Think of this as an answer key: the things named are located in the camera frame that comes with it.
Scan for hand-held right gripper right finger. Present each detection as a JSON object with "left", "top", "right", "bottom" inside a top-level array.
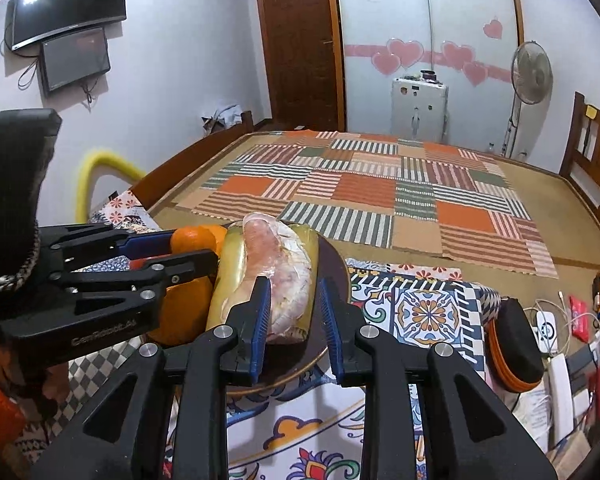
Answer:
[{"left": 317, "top": 276, "right": 551, "bottom": 480}]

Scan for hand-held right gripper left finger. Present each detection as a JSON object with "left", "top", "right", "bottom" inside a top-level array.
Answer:
[{"left": 30, "top": 275, "right": 273, "bottom": 480}]

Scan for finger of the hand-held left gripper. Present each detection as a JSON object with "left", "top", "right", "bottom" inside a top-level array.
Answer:
[
  {"left": 37, "top": 222, "right": 178, "bottom": 271},
  {"left": 50, "top": 249, "right": 221, "bottom": 297}
]

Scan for large plain orange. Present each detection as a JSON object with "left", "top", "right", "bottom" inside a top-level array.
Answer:
[{"left": 170, "top": 226, "right": 218, "bottom": 257}]

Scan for large orange with sticker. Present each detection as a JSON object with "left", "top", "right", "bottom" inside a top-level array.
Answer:
[{"left": 150, "top": 275, "right": 216, "bottom": 347}]

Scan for small mandarin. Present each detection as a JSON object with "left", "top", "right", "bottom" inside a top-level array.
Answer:
[{"left": 209, "top": 225, "right": 229, "bottom": 259}]

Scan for yellow sugarcane piece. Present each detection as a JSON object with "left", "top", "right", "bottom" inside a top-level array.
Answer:
[
  {"left": 205, "top": 222, "right": 261, "bottom": 333},
  {"left": 290, "top": 225, "right": 321, "bottom": 344}
]

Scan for purple plate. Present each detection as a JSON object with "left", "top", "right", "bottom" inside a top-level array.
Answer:
[{"left": 220, "top": 237, "right": 352, "bottom": 394}]

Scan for raw meat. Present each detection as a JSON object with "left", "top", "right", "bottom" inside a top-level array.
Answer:
[{"left": 242, "top": 212, "right": 313, "bottom": 345}]

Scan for floral patchwork cloth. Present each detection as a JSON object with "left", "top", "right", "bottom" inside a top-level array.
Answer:
[{"left": 87, "top": 190, "right": 157, "bottom": 234}]

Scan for yellow foam tube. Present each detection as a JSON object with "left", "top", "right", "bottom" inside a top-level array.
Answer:
[{"left": 76, "top": 149, "right": 146, "bottom": 223}]

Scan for wooden bed footboard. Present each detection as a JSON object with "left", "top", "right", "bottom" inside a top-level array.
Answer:
[{"left": 130, "top": 110, "right": 256, "bottom": 211}]

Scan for tile-print cloth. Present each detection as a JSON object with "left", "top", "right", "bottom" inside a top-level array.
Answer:
[{"left": 67, "top": 255, "right": 501, "bottom": 480}]

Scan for striped patchwork blanket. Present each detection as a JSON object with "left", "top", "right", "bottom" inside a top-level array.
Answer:
[{"left": 177, "top": 130, "right": 561, "bottom": 281}]

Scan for pile of clothes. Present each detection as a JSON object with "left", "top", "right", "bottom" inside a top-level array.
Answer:
[{"left": 202, "top": 105, "right": 244, "bottom": 136}]

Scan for black and orange case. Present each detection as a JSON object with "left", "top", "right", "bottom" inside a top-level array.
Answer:
[{"left": 486, "top": 297, "right": 546, "bottom": 394}]

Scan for orange cloth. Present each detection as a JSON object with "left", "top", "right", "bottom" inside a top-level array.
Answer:
[{"left": 0, "top": 352, "right": 28, "bottom": 453}]

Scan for white charger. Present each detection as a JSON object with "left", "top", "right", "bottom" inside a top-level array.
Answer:
[{"left": 532, "top": 307, "right": 564, "bottom": 359}]

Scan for white small cabinet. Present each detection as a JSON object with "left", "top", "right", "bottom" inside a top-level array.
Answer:
[{"left": 390, "top": 77, "right": 451, "bottom": 140}]

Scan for white box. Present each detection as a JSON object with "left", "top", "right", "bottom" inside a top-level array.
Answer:
[{"left": 550, "top": 354, "right": 594, "bottom": 446}]

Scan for brown wooden door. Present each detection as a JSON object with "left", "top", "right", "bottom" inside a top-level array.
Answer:
[{"left": 254, "top": 0, "right": 346, "bottom": 131}]

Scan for red packet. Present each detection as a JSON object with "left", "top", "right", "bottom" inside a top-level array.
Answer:
[{"left": 569, "top": 295, "right": 600, "bottom": 335}]

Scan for bamboo bed mat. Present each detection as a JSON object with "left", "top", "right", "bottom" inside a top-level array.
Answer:
[{"left": 147, "top": 130, "right": 600, "bottom": 281}]

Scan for pink heart stickers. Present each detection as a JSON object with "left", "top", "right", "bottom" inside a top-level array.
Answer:
[{"left": 345, "top": 17, "right": 511, "bottom": 88}]

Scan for wooden bed headboard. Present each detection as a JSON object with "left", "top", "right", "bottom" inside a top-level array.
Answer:
[{"left": 560, "top": 91, "right": 600, "bottom": 256}]

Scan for standing fan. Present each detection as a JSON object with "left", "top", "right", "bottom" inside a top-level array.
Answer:
[{"left": 502, "top": 41, "right": 554, "bottom": 161}]

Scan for wardrobe with sliding glass doors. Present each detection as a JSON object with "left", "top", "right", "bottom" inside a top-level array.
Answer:
[{"left": 332, "top": 0, "right": 526, "bottom": 161}]

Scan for black cable loop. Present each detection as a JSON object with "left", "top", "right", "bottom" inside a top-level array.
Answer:
[{"left": 17, "top": 57, "right": 42, "bottom": 89}]

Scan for small black wall monitor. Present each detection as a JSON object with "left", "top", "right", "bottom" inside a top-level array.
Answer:
[{"left": 40, "top": 26, "right": 112, "bottom": 99}]

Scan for wall-mounted black television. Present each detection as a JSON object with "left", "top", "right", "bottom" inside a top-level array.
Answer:
[{"left": 6, "top": 0, "right": 127, "bottom": 52}]

